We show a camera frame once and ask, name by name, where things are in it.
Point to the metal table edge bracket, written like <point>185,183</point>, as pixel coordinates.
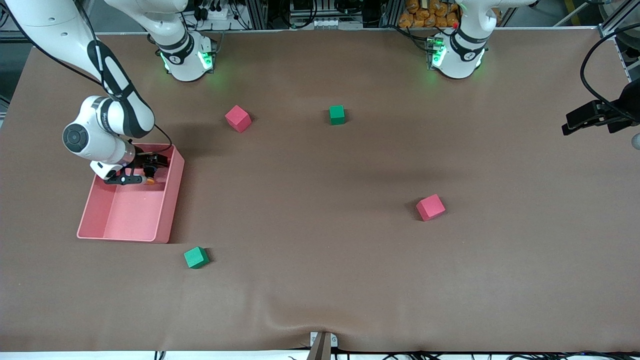
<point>333,341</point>

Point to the white power strip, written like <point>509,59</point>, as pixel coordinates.
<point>220,12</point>

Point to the orange snack bag pile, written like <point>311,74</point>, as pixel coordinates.
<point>430,15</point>

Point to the pink plastic bin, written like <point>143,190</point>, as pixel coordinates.
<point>130,215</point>

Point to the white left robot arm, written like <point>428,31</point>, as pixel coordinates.
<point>462,57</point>

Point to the orange capped black button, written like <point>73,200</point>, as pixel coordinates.
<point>149,180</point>

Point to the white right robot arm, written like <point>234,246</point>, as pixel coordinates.
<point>115,117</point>

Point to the pink foam cube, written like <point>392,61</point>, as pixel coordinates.
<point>430,208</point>
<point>237,119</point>

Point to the aluminium frame profile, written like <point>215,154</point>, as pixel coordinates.
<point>255,12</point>
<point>616,22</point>

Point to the brown table cover sheet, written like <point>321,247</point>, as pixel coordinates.
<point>320,250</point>

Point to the green foam cube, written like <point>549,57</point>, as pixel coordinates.
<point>337,115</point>
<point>195,258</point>

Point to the brown camera mount bar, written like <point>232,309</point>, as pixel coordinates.
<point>321,352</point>

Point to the white terminal block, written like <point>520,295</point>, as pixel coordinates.
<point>322,23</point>

